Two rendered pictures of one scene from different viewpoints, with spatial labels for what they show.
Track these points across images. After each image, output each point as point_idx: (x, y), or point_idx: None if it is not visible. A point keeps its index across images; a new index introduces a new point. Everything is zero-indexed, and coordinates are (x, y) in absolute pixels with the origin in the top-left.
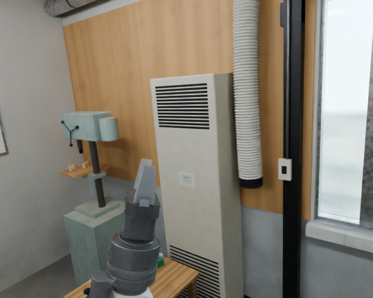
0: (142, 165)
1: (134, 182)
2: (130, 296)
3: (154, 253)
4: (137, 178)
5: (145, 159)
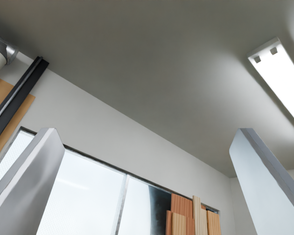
0: (47, 150)
1: None
2: None
3: None
4: (16, 194)
5: (59, 136)
